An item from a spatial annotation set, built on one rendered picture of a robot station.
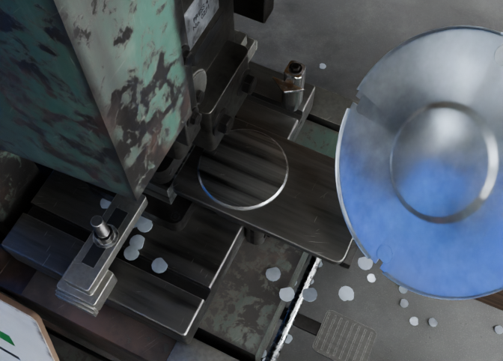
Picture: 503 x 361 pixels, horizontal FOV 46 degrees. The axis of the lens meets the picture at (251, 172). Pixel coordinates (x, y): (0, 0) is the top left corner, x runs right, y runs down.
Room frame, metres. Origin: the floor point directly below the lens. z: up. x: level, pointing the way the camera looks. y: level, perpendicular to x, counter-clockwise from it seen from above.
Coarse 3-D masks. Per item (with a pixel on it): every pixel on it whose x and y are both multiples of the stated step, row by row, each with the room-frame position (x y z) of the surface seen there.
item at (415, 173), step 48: (432, 48) 0.42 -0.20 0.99; (480, 48) 0.39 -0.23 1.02; (384, 96) 0.40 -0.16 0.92; (432, 96) 0.37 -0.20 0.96; (480, 96) 0.35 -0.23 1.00; (384, 144) 0.35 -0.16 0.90; (432, 144) 0.32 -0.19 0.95; (480, 144) 0.30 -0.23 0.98; (384, 192) 0.30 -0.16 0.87; (432, 192) 0.27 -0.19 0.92; (480, 192) 0.26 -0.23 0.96; (384, 240) 0.25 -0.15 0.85; (432, 240) 0.23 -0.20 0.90; (480, 240) 0.21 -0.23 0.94; (432, 288) 0.18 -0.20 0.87; (480, 288) 0.17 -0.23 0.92
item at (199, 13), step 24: (192, 0) 0.39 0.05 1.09; (216, 0) 0.42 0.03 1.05; (192, 24) 0.38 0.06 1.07; (216, 24) 0.42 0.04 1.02; (192, 48) 0.38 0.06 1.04; (216, 48) 0.42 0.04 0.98; (240, 48) 0.43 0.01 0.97; (192, 72) 0.36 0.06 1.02; (216, 72) 0.39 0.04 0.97; (240, 72) 0.40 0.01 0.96; (216, 96) 0.36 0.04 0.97; (240, 96) 0.40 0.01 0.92; (216, 120) 0.35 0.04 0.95; (216, 144) 0.35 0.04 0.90
